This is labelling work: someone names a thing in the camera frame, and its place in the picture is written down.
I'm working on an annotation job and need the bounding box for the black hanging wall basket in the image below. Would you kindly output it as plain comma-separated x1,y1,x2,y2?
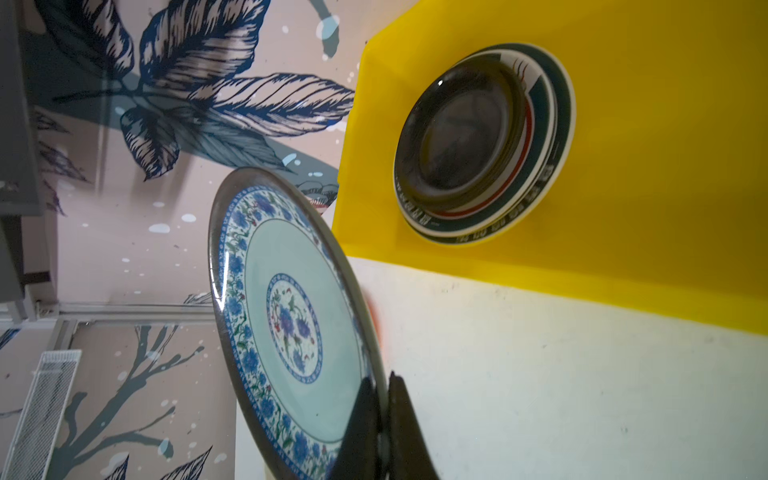
1,1,56,326

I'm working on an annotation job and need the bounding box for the yellow plastic bin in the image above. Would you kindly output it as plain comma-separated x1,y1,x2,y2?
333,1,767,333

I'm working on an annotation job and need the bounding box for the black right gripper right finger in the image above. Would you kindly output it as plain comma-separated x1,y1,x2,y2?
388,372,439,480

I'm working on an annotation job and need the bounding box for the teal patterned plate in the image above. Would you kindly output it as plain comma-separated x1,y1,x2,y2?
208,167,388,479

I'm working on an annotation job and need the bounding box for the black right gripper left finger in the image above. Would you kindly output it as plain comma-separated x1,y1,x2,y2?
328,378,381,480

